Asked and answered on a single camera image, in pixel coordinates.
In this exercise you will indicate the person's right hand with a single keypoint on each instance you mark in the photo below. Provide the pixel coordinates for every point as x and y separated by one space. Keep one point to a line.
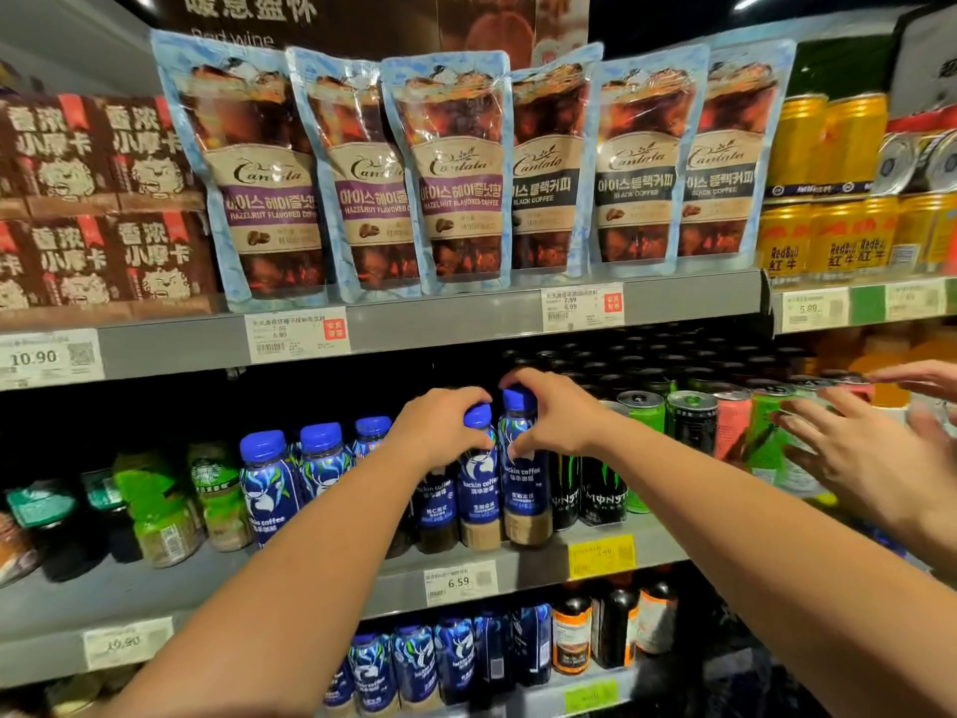
572 422

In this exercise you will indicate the person's left hand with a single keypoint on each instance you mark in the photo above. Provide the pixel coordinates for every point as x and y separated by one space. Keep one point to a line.
430 429

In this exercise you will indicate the person's right thumb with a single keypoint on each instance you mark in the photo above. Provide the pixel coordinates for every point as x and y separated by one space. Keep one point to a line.
537 443

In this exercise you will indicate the person's left thumb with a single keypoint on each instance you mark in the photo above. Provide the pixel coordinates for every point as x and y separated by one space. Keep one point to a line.
454 450

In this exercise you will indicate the blue-cap deer-print coffee bottle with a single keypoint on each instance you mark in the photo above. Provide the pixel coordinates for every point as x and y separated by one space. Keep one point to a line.
526 497
479 493

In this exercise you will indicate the person's right forearm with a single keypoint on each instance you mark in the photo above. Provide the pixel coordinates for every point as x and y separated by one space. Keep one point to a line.
755 568

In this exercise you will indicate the person's left forearm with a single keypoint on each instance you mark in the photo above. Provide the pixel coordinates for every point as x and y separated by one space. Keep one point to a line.
299 583

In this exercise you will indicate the black energy drink can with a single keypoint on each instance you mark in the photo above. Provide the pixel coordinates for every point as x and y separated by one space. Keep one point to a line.
566 493
691 422
602 493

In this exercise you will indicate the green energy drink can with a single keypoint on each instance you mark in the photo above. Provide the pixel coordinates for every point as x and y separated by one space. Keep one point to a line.
762 433
643 414

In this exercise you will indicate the yellow price tag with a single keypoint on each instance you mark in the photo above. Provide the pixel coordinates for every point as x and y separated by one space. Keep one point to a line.
602 557

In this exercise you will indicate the white price tag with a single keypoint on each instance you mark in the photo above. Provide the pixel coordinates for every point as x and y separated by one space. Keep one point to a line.
297 334
460 583
128 643
915 300
45 358
815 310
582 307

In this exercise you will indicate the rows of dark cans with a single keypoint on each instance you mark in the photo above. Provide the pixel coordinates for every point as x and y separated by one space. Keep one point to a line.
658 358

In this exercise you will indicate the row of blue-cap bottles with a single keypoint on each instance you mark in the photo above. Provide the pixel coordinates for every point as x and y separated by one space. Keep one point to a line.
269 485

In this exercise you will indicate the orange label dark bottle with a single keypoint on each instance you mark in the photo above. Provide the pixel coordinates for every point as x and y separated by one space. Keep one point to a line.
572 631

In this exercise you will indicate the pink energy drink can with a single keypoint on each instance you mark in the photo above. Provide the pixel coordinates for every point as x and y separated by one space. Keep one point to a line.
733 426

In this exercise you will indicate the dark glass bottle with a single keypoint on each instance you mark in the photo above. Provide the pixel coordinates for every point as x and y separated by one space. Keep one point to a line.
614 624
656 613

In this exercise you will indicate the row of dark blue bottles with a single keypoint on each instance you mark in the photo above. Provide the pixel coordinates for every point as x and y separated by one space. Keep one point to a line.
415 665

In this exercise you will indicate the green-lid glass coffee bottle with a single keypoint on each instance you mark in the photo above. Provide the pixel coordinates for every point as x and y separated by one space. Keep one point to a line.
45 519
108 508
220 500
161 515

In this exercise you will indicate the green shelf tag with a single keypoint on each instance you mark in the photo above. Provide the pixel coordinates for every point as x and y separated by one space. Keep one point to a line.
867 305
590 696

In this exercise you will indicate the pale energy drink can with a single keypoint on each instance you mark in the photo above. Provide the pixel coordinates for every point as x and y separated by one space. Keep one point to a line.
796 478

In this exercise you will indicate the black label coffee pouch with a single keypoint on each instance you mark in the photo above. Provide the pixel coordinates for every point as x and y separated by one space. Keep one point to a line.
729 164
639 171
549 179

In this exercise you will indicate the purple label coffee pouch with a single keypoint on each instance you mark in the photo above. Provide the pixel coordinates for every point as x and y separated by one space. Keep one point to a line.
370 194
262 179
460 179

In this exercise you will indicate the brown coffee box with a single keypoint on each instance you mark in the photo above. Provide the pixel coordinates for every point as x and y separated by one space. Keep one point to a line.
52 153
78 261
149 149
13 272
166 257

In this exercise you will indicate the row of orange juice bottles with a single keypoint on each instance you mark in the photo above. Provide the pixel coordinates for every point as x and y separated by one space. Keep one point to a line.
875 358

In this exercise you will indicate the stack of gold drink cans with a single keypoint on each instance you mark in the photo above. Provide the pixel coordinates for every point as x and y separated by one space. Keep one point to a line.
837 224

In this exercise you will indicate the dark poster sign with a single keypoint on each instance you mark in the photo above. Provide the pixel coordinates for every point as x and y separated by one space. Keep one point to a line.
359 18

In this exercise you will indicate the brown glass jar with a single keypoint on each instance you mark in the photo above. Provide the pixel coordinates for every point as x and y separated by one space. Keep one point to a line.
13 549

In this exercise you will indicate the gold-lid jar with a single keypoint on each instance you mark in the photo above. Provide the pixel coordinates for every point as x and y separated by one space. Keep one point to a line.
73 695

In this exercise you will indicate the green carton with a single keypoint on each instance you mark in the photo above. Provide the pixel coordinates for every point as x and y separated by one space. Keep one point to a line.
841 67

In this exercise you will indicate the white bag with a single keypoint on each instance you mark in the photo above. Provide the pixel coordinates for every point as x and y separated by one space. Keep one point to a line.
927 59

